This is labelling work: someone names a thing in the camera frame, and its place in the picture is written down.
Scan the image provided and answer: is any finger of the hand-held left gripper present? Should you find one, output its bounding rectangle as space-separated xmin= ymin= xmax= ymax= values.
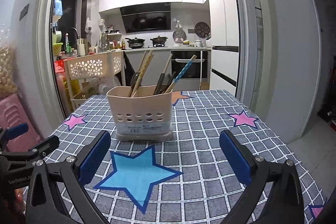
xmin=0 ymin=135 xmax=60 ymax=162
xmin=0 ymin=123 xmax=29 ymax=152

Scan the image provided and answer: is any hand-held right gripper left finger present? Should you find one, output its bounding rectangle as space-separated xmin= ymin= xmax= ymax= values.
xmin=25 ymin=130 xmax=112 ymax=224

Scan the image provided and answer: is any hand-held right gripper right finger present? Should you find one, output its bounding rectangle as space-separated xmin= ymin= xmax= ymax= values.
xmin=219 ymin=130 xmax=305 ymax=224

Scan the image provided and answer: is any beige plastic utensil holder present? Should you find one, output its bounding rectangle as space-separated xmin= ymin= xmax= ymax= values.
xmin=106 ymin=85 xmax=174 ymax=141

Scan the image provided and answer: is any blue patterned chopstick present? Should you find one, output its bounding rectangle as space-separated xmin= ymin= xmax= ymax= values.
xmin=167 ymin=54 xmax=197 ymax=94

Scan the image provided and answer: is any wooden and black chopstick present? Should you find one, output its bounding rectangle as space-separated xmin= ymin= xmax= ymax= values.
xmin=154 ymin=53 xmax=174 ymax=95

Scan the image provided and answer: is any person's left hand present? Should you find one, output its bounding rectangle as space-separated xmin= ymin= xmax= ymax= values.
xmin=14 ymin=187 xmax=27 ymax=208

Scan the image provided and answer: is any pink plastic stool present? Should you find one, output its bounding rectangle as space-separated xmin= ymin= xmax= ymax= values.
xmin=0 ymin=93 xmax=42 ymax=151

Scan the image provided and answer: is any grey checked star tablecloth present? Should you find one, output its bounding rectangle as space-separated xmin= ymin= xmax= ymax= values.
xmin=43 ymin=90 xmax=328 ymax=224

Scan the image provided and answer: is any clear bag of soybeans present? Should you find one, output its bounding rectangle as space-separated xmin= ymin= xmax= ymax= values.
xmin=0 ymin=25 xmax=20 ymax=97

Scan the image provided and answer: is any yellow oil bottle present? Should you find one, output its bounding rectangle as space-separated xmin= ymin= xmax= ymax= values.
xmin=69 ymin=78 xmax=80 ymax=101

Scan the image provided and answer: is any beige flower-cut storage trolley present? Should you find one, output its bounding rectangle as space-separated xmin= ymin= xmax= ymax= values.
xmin=64 ymin=51 xmax=124 ymax=109

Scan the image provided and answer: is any grey kitchen counter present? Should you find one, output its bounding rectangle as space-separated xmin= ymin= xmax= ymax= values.
xmin=123 ymin=47 xmax=212 ymax=90

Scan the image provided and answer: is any white countertop spice shelf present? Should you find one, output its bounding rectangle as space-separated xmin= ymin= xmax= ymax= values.
xmin=100 ymin=31 xmax=124 ymax=51

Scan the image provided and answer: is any black wok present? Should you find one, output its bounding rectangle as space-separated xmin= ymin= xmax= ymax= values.
xmin=125 ymin=37 xmax=146 ymax=48

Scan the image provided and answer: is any white hanging plastic bag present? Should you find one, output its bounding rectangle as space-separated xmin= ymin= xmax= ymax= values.
xmin=84 ymin=17 xmax=93 ymax=34

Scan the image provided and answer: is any blue hanging bag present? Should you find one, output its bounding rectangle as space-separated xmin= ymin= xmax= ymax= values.
xmin=54 ymin=0 xmax=63 ymax=22

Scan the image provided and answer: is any round dark hanging tray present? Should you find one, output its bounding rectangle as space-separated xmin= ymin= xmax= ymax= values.
xmin=195 ymin=22 xmax=211 ymax=38

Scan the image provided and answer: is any round hanging steamer rack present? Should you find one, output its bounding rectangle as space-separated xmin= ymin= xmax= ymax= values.
xmin=172 ymin=29 xmax=187 ymax=43

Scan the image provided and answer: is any dark lidded pot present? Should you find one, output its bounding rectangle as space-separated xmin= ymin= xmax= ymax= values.
xmin=150 ymin=35 xmax=169 ymax=46

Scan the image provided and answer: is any white refrigerator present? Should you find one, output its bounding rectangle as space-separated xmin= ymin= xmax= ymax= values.
xmin=209 ymin=0 xmax=240 ymax=96

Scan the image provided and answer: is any black range hood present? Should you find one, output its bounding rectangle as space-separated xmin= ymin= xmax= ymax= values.
xmin=120 ymin=3 xmax=172 ymax=33

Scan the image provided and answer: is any white sliding door frame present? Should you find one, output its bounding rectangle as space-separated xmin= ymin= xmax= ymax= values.
xmin=35 ymin=0 xmax=279 ymax=119

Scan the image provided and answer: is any white pole frame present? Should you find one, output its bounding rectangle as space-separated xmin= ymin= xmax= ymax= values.
xmin=199 ymin=50 xmax=205 ymax=90

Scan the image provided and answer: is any dark wall switch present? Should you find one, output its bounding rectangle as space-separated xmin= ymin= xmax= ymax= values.
xmin=20 ymin=4 xmax=29 ymax=21

